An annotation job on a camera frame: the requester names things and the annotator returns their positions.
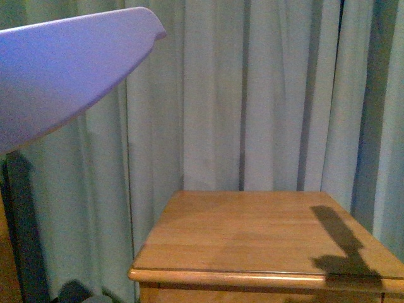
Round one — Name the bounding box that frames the beige plastic dustpan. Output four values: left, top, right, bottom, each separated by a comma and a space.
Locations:
1, 7, 166, 153

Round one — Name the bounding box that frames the light blue curtain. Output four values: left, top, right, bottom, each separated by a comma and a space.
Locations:
1, 1, 403, 302

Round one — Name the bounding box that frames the wooden nightstand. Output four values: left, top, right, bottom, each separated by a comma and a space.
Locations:
128, 191, 403, 302

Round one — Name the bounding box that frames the wooden bed frame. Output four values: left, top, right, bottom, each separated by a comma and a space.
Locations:
1, 199, 23, 302

